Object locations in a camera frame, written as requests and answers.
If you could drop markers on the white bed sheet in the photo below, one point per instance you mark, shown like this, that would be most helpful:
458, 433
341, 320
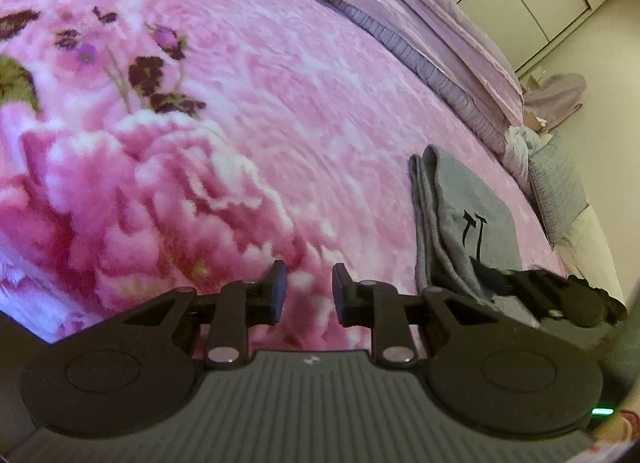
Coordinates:
592, 248

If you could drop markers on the pink floral blanket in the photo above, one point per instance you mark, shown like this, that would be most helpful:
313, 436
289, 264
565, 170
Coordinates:
310, 118

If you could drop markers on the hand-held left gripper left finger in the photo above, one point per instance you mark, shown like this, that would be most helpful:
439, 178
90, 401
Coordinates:
278, 293

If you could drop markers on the lilac cloth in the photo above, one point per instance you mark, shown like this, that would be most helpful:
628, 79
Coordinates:
557, 98

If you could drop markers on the lilac quilt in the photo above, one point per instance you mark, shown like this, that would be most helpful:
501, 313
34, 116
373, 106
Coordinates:
425, 23

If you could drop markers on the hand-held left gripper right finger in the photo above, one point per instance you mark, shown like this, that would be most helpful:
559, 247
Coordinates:
341, 293

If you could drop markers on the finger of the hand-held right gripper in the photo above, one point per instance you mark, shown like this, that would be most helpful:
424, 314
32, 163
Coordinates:
510, 282

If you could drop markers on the grey garment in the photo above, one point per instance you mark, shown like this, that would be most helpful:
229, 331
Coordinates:
465, 193

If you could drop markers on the grey checkered pillow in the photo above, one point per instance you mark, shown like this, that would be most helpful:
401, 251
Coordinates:
555, 188

